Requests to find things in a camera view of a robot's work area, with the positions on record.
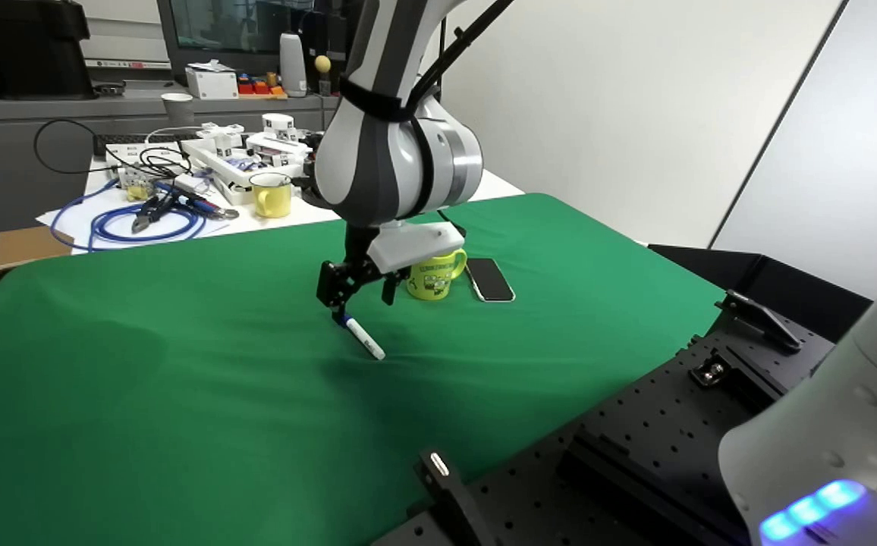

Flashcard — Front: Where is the yellow mug with print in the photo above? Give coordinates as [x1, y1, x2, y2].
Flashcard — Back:
[407, 248, 468, 302]

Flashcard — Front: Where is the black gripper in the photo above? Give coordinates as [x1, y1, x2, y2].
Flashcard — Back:
[315, 226, 399, 325]

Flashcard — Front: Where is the blue and white marker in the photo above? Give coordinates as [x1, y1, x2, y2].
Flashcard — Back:
[339, 317, 384, 360]

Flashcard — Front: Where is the blue coiled cable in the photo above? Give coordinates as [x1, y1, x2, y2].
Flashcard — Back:
[45, 177, 212, 255]

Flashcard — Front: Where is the black computer monitor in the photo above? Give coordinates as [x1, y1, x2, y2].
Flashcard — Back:
[158, 0, 361, 75]

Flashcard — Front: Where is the small yellow cup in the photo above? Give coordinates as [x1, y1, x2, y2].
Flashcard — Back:
[253, 179, 292, 218]

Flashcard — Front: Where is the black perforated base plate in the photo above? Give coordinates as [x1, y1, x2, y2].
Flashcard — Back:
[372, 247, 869, 546]

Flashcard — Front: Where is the green table cloth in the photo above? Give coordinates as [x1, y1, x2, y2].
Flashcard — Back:
[0, 193, 719, 546]

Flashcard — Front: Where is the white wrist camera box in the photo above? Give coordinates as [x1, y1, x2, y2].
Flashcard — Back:
[366, 221, 463, 274]

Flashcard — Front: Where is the white cylindrical speaker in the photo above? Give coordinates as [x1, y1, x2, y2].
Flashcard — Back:
[278, 33, 308, 98]

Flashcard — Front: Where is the black smartphone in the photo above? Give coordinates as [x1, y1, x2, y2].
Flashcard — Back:
[468, 259, 516, 302]

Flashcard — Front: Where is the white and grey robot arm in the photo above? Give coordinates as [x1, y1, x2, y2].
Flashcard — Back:
[315, 0, 481, 317]

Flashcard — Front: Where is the white container with lid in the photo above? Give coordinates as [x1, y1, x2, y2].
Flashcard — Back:
[184, 61, 237, 100]

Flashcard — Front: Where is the yellow ball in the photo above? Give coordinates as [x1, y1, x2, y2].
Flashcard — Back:
[312, 55, 335, 75]

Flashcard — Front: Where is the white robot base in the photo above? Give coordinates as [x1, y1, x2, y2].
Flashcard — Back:
[719, 300, 877, 546]

